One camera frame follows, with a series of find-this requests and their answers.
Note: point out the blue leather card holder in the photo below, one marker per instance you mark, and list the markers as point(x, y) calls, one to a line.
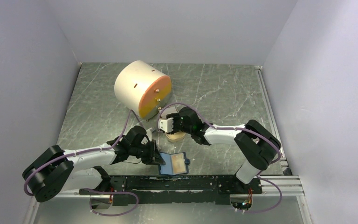
point(167, 168)

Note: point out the black base frame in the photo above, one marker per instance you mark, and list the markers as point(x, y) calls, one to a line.
point(158, 189)

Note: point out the tan oval card tray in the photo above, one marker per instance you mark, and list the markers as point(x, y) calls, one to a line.
point(176, 136)

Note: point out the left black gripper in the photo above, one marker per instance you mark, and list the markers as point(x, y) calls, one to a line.
point(154, 157)

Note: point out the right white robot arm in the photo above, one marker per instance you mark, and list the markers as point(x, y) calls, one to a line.
point(260, 147)

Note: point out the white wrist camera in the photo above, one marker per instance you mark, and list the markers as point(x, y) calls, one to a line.
point(150, 131)
point(165, 125)

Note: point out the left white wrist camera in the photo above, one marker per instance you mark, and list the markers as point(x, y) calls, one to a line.
point(150, 131)

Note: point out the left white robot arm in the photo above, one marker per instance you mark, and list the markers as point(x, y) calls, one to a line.
point(57, 170)

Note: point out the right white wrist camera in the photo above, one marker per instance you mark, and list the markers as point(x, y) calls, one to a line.
point(165, 125)

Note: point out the round white drawer cabinet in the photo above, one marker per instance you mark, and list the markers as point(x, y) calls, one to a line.
point(143, 89)

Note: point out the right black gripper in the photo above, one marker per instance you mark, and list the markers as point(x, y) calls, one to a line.
point(176, 116)

